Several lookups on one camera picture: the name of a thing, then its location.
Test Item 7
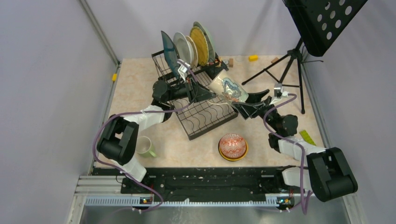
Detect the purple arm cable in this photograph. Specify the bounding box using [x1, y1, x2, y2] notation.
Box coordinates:
[92, 59, 200, 214]
[262, 93, 311, 216]

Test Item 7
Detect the black wire dish rack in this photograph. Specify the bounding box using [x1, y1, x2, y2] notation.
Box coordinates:
[151, 50, 238, 140]

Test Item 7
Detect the clear round lid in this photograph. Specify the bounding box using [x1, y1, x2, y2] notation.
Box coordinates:
[235, 56, 244, 63]

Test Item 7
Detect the red patterned bowl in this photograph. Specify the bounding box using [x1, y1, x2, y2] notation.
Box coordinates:
[218, 133, 248, 158]

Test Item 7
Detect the light green flower plate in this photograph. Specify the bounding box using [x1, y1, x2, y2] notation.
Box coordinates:
[193, 21, 216, 63]

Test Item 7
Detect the green lego brick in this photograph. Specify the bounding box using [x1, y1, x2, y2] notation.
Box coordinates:
[299, 130, 316, 146]

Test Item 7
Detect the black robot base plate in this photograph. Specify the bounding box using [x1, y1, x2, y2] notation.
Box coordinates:
[92, 167, 300, 210]

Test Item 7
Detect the yellow bowl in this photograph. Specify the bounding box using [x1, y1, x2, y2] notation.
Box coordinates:
[218, 148, 248, 161]

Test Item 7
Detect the green white mug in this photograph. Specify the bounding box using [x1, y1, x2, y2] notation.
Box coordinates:
[136, 136, 157, 158]

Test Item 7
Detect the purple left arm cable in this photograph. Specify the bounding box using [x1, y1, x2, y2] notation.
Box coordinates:
[92, 59, 200, 214]

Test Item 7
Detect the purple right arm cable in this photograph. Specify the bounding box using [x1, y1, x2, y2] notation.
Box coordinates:
[262, 93, 311, 216]

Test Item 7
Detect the yellow lego block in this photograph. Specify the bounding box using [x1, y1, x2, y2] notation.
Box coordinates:
[248, 55, 259, 62]

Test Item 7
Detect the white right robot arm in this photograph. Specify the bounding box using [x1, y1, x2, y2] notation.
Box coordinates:
[232, 90, 358, 202]

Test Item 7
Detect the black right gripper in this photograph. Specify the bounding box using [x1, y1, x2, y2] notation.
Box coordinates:
[232, 89, 280, 133]

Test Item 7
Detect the dark teal square plate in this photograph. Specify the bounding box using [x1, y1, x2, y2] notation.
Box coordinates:
[161, 30, 180, 79]

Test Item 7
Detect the beige mug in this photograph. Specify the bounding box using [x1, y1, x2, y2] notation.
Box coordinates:
[207, 69, 249, 105]

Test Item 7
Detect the black music stand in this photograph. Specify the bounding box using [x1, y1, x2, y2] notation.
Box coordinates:
[242, 0, 366, 114]

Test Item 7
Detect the cream floral plate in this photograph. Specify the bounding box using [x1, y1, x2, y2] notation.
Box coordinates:
[185, 36, 198, 69]

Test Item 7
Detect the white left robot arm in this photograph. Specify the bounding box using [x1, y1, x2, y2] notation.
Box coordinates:
[92, 80, 216, 193]

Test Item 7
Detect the brown wooden block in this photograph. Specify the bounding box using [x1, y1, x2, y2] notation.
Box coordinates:
[271, 57, 279, 64]

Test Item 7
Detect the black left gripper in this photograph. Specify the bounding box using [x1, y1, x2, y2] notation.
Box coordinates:
[166, 75, 216, 103]

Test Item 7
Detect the white plate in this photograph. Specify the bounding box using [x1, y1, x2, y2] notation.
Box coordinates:
[173, 32, 193, 66]

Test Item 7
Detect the yellow bamboo pattern plate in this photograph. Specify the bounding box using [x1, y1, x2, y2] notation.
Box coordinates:
[190, 26, 209, 66]

